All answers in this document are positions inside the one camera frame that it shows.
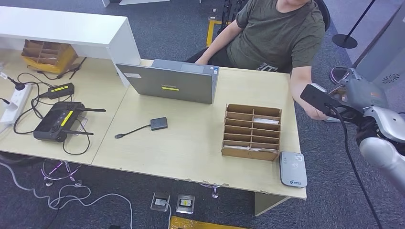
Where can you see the person's right hand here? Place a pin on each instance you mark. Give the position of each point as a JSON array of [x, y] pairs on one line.
[[202, 60]]

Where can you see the person's left hand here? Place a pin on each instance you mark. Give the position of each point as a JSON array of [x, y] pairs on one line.
[[317, 115]]

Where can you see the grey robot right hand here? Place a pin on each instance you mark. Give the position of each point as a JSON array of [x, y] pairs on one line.
[[364, 93]]

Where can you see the person's left forearm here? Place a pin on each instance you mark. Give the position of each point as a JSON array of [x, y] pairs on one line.
[[300, 85]]

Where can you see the person's right forearm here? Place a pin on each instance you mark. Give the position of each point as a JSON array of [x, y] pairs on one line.
[[218, 44]]

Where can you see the white room key card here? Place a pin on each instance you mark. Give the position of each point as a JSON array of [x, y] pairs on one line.
[[265, 120], [235, 147], [262, 149]]

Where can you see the grey card reader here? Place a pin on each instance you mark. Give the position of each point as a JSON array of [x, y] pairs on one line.
[[292, 170]]

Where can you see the brown cardboard card organizer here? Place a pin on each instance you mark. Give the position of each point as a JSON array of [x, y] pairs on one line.
[[249, 154]]

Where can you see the person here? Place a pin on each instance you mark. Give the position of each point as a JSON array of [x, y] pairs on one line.
[[275, 31]]

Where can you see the chrome stanchion base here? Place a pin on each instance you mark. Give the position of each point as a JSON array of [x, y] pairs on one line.
[[335, 75]]

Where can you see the grey laptop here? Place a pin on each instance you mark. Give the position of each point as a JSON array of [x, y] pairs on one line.
[[170, 83]]

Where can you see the grey kiosk stand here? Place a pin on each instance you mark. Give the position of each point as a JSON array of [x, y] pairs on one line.
[[379, 57]]

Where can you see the white furniture base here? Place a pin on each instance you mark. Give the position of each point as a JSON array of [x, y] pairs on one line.
[[142, 1]]

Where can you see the black office chair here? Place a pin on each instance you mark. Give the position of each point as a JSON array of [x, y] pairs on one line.
[[324, 14]]

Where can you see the beige desk leg panel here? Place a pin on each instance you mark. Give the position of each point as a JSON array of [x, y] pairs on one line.
[[265, 203]]

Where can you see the chrome desk foot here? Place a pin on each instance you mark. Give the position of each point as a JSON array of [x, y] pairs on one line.
[[215, 193]]

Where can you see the black small tripod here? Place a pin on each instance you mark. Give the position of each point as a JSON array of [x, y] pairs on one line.
[[73, 67]]

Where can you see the white raised counter shelf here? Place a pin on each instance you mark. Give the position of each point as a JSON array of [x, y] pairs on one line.
[[63, 27]]

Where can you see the black power brick yellow label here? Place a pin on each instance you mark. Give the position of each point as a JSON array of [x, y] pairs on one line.
[[61, 90]]

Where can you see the silver floor socket box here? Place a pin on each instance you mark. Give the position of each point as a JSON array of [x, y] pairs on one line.
[[185, 204]]

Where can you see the floor socket box with plug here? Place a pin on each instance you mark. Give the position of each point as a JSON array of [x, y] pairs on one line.
[[160, 202]]

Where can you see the cardboard organizer with yellow side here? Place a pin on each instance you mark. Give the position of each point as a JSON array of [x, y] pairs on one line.
[[46, 53]]

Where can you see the black remote controller with antennas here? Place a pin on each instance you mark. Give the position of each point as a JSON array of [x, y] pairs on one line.
[[53, 121]]

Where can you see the white power strip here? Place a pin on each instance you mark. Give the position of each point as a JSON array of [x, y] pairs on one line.
[[18, 100]]

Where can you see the chrome stool base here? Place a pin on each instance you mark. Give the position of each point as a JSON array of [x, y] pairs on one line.
[[48, 182]]

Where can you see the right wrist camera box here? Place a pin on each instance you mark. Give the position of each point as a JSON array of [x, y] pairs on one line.
[[318, 98]]

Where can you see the black stanchion post with base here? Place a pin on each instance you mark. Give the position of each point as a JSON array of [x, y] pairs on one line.
[[344, 42]]

